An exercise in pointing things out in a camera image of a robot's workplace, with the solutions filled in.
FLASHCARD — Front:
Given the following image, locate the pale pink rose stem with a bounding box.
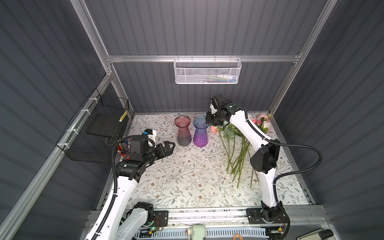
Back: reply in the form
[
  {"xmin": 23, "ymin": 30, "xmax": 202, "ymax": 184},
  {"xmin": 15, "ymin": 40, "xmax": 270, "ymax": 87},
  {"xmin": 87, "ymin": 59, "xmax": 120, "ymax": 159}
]
[{"xmin": 252, "ymin": 120, "xmax": 263, "ymax": 127}]

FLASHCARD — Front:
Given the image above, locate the white wire mesh basket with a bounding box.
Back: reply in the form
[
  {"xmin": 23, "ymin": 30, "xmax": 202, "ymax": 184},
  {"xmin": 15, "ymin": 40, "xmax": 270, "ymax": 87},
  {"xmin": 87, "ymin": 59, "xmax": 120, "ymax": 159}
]
[{"xmin": 173, "ymin": 57, "xmax": 242, "ymax": 85}]

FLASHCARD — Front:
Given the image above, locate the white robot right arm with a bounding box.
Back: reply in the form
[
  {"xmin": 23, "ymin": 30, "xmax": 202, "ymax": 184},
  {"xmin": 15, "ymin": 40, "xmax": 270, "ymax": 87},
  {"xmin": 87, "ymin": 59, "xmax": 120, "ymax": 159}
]
[{"xmin": 206, "ymin": 97, "xmax": 284, "ymax": 223}]

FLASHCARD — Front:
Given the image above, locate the red pencil cup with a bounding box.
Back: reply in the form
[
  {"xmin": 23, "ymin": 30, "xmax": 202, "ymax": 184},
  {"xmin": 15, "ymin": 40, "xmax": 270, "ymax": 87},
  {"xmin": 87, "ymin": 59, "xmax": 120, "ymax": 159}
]
[{"xmin": 118, "ymin": 141, "xmax": 131, "ymax": 157}]

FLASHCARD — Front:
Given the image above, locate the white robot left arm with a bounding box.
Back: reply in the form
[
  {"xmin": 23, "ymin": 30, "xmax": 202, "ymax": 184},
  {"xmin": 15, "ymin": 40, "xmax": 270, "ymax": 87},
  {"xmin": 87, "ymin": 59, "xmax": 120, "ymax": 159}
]
[{"xmin": 85, "ymin": 131, "xmax": 176, "ymax": 240}]

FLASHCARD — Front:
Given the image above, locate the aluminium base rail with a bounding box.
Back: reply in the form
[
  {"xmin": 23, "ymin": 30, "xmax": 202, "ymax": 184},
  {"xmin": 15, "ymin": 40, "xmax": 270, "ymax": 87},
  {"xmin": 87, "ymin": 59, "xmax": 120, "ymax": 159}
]
[{"xmin": 86, "ymin": 205, "xmax": 331, "ymax": 229}]

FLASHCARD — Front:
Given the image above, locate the pink peony flower stem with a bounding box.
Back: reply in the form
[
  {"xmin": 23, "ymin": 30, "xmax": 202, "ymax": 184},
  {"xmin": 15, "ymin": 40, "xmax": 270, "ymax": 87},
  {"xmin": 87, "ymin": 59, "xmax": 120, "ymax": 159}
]
[{"xmin": 211, "ymin": 126, "xmax": 218, "ymax": 134}]

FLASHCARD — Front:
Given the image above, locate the black wire mesh basket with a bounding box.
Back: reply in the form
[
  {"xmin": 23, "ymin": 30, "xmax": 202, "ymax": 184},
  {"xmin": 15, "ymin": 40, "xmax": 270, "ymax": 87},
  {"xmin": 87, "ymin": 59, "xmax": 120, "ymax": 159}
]
[{"xmin": 57, "ymin": 91, "xmax": 130, "ymax": 164}]

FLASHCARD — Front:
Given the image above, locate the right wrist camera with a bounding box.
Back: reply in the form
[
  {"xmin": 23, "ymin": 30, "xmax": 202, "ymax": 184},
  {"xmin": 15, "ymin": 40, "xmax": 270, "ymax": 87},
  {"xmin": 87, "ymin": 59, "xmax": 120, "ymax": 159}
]
[{"xmin": 210, "ymin": 94, "xmax": 229, "ymax": 114}]

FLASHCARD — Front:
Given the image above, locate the pink grey glass vase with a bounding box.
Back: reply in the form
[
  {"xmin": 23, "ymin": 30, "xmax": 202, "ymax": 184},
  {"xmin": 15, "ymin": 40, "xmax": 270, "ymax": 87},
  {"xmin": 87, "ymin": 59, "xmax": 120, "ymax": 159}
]
[{"xmin": 174, "ymin": 115, "xmax": 192, "ymax": 147}]

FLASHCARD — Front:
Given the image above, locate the purple blue glass vase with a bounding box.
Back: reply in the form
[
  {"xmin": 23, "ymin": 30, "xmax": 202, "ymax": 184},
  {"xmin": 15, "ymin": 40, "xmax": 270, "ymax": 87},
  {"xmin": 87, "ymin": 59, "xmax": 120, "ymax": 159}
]
[{"xmin": 193, "ymin": 116, "xmax": 209, "ymax": 148}]

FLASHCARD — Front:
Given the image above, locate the yellow marker in black basket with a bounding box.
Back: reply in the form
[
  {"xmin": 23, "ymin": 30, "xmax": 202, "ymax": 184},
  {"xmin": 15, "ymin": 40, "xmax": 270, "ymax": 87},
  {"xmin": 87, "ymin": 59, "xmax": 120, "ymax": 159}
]
[{"xmin": 119, "ymin": 111, "xmax": 128, "ymax": 123}]

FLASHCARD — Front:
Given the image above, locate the floral table mat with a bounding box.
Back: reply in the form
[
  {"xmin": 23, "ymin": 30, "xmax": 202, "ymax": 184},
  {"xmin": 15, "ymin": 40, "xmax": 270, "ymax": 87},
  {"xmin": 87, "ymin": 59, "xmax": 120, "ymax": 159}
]
[{"xmin": 126, "ymin": 114, "xmax": 310, "ymax": 209}]

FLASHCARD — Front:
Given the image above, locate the pink coral rose stem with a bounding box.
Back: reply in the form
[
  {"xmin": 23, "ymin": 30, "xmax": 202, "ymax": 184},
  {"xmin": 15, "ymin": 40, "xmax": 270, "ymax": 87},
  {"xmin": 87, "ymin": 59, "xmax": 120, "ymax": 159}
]
[{"xmin": 218, "ymin": 124, "xmax": 251, "ymax": 187}]

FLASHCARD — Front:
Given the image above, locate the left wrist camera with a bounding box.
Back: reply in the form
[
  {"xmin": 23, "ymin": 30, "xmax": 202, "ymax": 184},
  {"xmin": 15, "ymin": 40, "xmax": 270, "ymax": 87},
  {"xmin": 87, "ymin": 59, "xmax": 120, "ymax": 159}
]
[{"xmin": 143, "ymin": 129, "xmax": 157, "ymax": 143}]

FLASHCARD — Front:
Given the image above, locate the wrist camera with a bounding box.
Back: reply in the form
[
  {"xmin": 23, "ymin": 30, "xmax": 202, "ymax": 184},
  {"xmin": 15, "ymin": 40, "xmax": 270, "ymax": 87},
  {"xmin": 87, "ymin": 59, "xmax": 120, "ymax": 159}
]
[
  {"xmin": 210, "ymin": 94, "xmax": 229, "ymax": 114},
  {"xmin": 143, "ymin": 129, "xmax": 157, "ymax": 143}
]

